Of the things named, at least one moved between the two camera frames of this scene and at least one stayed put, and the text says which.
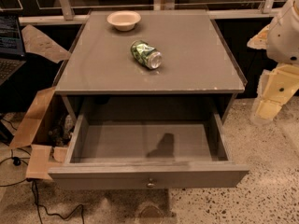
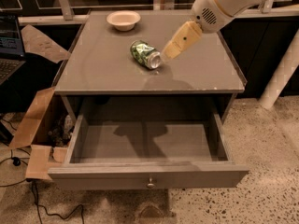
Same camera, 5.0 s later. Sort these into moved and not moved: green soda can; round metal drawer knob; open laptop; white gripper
Moved: white gripper
Not moved: round metal drawer knob; open laptop; green soda can
